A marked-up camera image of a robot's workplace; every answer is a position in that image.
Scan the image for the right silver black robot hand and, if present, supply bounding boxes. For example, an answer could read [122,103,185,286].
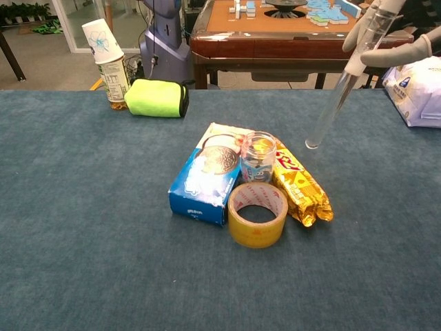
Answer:
[342,0,433,68]

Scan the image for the clear glass test tube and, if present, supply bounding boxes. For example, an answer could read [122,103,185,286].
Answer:
[305,6,402,150]

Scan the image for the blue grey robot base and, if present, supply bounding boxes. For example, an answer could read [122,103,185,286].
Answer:
[139,0,194,81]

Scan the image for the yellow packing tape roll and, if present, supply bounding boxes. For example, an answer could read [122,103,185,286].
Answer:
[227,182,289,249]

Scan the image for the white tissue pack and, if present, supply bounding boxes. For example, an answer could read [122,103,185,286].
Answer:
[382,55,441,129]

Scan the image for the blue mahjong tile pile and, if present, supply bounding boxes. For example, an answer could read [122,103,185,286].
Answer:
[306,0,349,27]

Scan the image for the brown mahjong table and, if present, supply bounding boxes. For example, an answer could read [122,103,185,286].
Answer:
[189,0,414,90]

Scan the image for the black mahjong table centre disc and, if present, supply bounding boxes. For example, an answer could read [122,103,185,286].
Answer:
[263,0,309,18]

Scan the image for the standing mahjong tile group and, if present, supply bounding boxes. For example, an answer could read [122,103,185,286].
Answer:
[229,0,258,18]

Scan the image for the golden snack packet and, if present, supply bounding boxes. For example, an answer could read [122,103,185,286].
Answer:
[271,137,334,228]

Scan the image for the small clear glass jar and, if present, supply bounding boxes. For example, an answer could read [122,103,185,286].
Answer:
[240,131,278,184]

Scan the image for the blue cookie box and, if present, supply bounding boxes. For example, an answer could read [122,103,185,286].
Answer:
[167,122,256,228]

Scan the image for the green folded microfibre cloth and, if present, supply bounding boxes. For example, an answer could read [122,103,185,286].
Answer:
[123,78,196,119]

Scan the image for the tea bottle with label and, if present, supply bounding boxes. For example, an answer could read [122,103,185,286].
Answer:
[97,54,132,111]

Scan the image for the white paper cup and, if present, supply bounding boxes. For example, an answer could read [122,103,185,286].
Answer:
[81,18,125,65]

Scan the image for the blue table mat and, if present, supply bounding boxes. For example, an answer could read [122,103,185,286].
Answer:
[0,88,441,331]

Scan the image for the green potted plants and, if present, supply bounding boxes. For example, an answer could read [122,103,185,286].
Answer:
[0,1,52,26]

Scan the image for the dark desk leg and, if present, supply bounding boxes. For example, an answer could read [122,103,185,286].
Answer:
[0,30,27,82]

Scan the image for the black floor cable tangle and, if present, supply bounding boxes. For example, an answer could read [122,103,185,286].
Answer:
[123,53,145,86]

